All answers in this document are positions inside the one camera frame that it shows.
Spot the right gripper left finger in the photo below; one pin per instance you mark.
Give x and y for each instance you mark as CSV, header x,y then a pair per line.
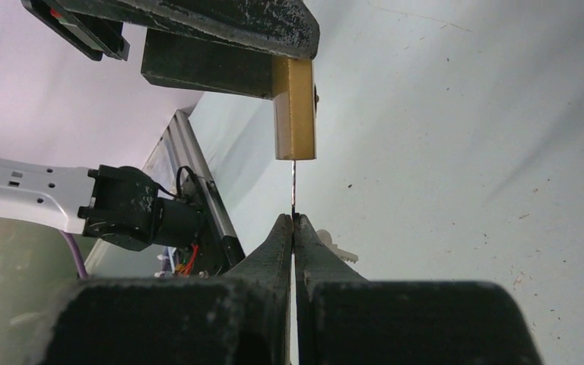
x,y
240,317

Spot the brass padlock long shackle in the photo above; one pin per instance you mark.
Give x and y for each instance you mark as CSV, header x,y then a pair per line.
x,y
294,99

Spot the left aluminium frame post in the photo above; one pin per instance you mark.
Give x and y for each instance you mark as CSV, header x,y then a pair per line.
x,y
196,186

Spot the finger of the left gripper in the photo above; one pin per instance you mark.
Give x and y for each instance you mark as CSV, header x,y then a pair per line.
x,y
182,62
282,28

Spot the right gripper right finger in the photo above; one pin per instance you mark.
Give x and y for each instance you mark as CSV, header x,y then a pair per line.
x,y
343,318

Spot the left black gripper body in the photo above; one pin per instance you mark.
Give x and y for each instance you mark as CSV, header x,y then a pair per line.
x,y
95,37

